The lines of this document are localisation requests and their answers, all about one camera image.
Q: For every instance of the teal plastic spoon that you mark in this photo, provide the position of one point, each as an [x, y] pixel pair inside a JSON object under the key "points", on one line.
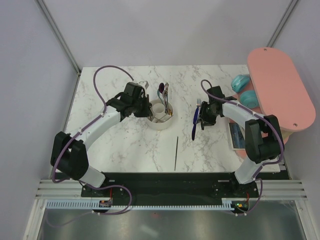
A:
{"points": [[162, 101]]}

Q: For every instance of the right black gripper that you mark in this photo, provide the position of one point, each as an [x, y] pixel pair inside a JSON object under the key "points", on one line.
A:
{"points": [[208, 121]]}

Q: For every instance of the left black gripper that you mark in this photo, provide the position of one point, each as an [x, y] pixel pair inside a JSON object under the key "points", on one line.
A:
{"points": [[147, 112]]}

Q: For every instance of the pink oval shelf top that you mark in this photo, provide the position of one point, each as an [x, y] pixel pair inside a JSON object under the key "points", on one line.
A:
{"points": [[279, 89]]}

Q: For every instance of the blue plastic knife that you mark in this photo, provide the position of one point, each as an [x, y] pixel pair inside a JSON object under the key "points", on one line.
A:
{"points": [[194, 122]]}

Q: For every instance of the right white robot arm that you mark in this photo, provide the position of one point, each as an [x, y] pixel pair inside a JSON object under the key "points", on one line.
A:
{"points": [[248, 170]]}

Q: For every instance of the white round divided container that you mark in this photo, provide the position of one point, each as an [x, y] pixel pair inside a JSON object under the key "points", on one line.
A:
{"points": [[159, 120]]}

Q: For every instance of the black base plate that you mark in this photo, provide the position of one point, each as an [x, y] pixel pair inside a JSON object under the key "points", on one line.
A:
{"points": [[170, 186]]}

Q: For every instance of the dark chopstick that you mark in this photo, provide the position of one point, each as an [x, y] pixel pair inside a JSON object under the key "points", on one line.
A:
{"points": [[176, 153]]}

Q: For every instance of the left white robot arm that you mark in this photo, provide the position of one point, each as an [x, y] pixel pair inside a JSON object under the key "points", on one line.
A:
{"points": [[69, 153]]}

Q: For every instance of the white slotted cable duct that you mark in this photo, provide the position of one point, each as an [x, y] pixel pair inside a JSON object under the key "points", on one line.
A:
{"points": [[96, 204]]}

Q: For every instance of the teal headphones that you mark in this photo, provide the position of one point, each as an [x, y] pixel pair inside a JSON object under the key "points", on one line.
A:
{"points": [[247, 98]]}

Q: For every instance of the copper bowl dark spoon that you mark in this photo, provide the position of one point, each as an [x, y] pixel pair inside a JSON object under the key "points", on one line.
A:
{"points": [[170, 113]]}

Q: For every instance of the purple long-handled spoon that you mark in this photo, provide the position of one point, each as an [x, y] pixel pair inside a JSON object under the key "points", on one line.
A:
{"points": [[161, 88]]}

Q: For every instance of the teal handled silver fork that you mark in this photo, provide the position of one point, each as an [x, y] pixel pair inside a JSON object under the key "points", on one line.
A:
{"points": [[198, 103]]}

